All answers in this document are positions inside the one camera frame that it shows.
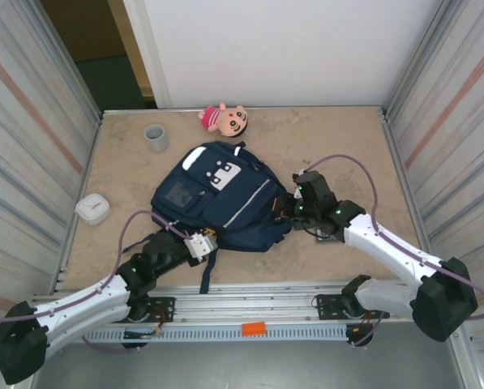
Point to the navy blue backpack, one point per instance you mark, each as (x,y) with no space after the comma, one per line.
(225,194)

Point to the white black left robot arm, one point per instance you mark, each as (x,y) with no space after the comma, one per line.
(87,300)

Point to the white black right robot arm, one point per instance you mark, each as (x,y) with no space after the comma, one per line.
(387,243)

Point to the small black flat device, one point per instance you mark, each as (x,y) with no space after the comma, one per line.
(326,239)

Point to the white square container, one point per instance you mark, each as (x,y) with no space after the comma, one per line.
(92,208)

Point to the pink plush doll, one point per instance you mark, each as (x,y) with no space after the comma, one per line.
(225,119)

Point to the orange block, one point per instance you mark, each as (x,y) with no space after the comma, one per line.
(253,329)

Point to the grey cup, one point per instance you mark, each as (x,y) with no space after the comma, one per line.
(156,139)

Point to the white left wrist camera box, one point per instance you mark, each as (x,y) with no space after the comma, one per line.
(201,246)

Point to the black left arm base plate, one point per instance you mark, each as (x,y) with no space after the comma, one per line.
(164,308)

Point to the aluminium mounting rail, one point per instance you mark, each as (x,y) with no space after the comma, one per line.
(245,304)

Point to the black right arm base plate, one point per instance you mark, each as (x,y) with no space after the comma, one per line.
(326,308)

